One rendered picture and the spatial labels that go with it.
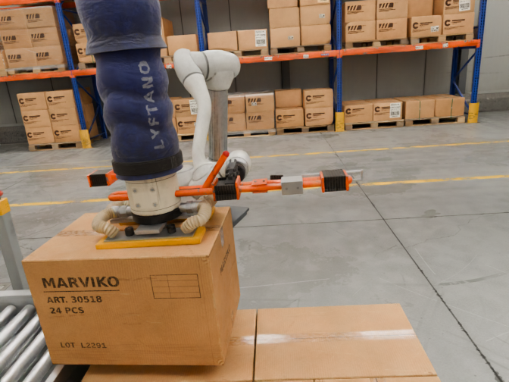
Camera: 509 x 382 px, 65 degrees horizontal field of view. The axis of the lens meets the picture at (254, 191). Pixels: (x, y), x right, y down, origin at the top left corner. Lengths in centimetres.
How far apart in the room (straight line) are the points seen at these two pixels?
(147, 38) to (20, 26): 846
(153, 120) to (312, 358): 96
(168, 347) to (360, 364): 65
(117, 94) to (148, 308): 66
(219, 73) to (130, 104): 79
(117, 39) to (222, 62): 81
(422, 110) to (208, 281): 811
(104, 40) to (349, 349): 128
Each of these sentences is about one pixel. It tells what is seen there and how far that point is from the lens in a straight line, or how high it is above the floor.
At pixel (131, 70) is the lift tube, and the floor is 155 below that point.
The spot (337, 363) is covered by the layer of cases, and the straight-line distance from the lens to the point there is 151.
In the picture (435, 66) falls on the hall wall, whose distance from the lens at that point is 1044.
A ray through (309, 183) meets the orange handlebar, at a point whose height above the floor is 116.
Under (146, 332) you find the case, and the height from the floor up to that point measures 75.
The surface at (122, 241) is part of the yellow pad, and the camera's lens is 134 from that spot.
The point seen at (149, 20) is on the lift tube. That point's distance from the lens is 125.
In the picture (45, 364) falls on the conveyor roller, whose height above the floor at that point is 54.
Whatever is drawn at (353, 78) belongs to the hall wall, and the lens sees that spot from 990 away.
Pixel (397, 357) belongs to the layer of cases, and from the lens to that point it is 156.
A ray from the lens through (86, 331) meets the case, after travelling 148.
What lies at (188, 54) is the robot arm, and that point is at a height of 159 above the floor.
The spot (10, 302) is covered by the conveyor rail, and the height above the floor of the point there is 56.
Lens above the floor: 155
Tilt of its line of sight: 18 degrees down
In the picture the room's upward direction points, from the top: 4 degrees counter-clockwise
